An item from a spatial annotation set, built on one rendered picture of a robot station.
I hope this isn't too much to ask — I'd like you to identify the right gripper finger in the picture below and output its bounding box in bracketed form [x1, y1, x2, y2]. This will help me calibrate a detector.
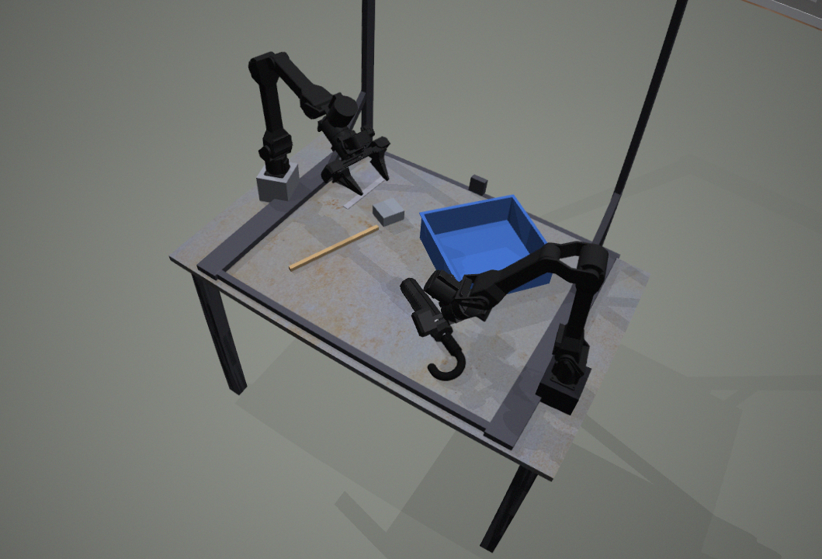
[370, 148, 389, 181]
[332, 167, 363, 196]

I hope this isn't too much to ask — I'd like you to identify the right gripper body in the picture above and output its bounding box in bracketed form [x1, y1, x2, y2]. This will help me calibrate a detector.
[321, 129, 390, 183]

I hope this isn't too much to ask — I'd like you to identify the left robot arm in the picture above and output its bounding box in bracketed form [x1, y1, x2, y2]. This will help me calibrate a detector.
[423, 241, 609, 391]

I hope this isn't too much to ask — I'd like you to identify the grey flat bar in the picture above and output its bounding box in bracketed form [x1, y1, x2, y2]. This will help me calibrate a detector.
[343, 176, 385, 209]

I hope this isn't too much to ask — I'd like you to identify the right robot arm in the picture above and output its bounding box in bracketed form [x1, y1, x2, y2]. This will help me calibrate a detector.
[248, 51, 375, 179]

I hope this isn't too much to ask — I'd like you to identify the tan wooden stick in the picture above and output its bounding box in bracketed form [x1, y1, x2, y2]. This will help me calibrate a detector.
[289, 225, 379, 272]

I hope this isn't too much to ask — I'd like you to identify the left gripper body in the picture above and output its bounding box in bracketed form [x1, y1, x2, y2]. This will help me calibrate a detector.
[411, 304, 463, 337]

